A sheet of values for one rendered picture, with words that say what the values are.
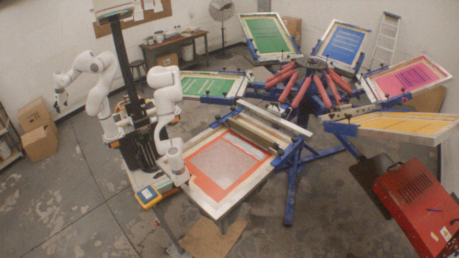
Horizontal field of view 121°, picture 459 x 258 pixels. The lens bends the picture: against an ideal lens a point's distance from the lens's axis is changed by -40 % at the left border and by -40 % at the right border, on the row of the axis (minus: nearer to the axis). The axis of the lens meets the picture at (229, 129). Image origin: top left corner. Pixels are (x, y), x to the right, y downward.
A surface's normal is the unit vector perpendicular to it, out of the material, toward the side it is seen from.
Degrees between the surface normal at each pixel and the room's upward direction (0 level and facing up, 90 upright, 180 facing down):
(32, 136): 48
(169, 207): 0
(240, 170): 0
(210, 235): 2
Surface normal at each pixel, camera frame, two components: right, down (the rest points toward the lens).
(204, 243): -0.04, -0.79
